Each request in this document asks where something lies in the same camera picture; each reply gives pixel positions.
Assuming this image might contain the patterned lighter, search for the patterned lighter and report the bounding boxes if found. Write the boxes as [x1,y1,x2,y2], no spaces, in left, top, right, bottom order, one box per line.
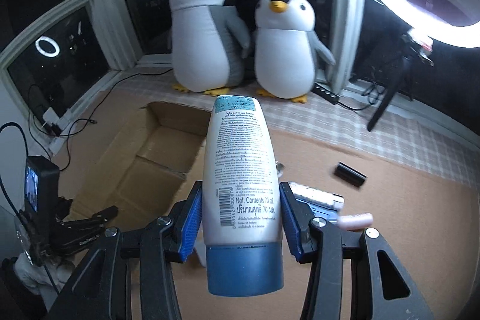
[288,182,344,211]

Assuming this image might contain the large plush penguin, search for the large plush penguin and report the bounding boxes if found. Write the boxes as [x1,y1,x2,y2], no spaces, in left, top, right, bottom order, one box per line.
[169,0,251,97]

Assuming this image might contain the pink cosmetic tube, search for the pink cosmetic tube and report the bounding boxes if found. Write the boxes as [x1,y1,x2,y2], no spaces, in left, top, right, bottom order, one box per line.
[337,213,374,231]

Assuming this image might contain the white ring light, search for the white ring light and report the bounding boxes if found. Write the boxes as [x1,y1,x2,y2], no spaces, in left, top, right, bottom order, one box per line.
[380,0,479,48]

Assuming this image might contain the blue phone stand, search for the blue phone stand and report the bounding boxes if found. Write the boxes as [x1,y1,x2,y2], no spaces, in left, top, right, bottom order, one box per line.
[308,204,339,225]

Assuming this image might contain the black inline cable remote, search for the black inline cable remote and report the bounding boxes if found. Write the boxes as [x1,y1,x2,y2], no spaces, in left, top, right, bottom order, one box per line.
[312,84,339,105]

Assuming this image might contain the cardboard box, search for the cardboard box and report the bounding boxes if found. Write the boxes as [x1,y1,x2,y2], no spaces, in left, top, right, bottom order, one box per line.
[71,101,211,231]

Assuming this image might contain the black cylinder case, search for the black cylinder case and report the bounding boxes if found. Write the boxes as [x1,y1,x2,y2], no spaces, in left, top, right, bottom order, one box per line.
[334,162,367,188]

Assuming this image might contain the small plush penguin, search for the small plush penguin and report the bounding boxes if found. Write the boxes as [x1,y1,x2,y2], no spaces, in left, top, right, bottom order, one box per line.
[255,0,336,104]

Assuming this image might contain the white blue lotion bottle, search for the white blue lotion bottle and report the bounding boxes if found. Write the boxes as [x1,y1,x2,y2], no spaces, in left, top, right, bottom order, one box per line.
[202,95,283,297]

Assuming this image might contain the checkered cloth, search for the checkered cloth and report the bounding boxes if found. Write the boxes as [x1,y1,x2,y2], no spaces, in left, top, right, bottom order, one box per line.
[101,68,479,189]

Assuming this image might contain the black charging cable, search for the black charging cable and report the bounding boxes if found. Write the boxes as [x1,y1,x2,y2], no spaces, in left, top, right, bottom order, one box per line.
[26,67,173,171]

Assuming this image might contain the white power strip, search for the white power strip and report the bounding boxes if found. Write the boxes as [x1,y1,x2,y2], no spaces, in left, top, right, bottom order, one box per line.
[42,107,72,155]

